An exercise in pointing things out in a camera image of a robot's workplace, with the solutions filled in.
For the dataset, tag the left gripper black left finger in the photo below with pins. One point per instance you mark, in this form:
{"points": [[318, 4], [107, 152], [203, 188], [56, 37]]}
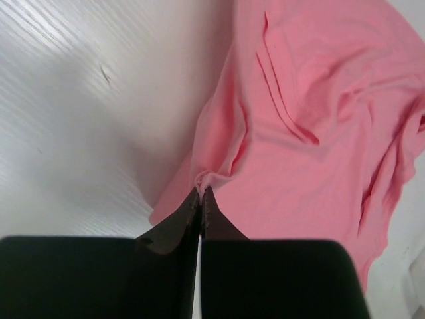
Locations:
{"points": [[151, 276]]}

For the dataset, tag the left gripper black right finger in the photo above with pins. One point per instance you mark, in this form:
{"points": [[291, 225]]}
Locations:
{"points": [[247, 278]]}

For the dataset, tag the light pink t shirt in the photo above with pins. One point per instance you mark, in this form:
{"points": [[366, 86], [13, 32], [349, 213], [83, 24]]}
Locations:
{"points": [[314, 126]]}

